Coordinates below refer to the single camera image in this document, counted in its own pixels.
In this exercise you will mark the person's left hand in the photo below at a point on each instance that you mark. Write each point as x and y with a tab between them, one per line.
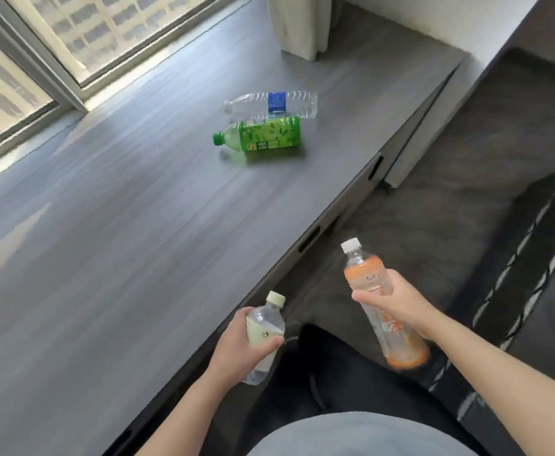
227	351

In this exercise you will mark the person's right hand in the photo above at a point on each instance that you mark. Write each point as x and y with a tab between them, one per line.
408	306

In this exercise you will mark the person's left thumb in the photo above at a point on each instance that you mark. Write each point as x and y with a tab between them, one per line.
268	344

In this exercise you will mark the person's right thumb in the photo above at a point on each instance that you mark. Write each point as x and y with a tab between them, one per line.
371	297

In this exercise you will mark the clear bottle pale green label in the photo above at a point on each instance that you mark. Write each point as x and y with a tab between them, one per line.
265	322

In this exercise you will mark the clear bottle orange label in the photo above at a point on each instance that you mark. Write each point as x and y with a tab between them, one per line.
367	273

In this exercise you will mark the person's left forearm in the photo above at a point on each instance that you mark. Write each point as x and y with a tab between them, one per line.
187	417

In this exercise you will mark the person's right forearm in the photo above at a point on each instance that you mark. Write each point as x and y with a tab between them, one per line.
496	360

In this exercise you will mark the black trousers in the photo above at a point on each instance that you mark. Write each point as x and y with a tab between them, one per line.
344	375

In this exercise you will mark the grey platform drawer cabinet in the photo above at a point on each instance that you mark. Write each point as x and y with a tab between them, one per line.
348	204

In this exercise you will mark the light grey shirt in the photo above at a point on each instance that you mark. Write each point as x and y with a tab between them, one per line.
353	436

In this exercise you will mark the green plastic bottle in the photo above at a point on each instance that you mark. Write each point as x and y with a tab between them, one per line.
268	135

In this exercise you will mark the clear bottle blue label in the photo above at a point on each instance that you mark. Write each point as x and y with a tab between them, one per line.
277	104

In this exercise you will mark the beige curtain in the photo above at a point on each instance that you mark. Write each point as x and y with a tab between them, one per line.
301	23

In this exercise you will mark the window with grey frame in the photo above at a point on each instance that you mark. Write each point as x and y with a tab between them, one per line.
45	66

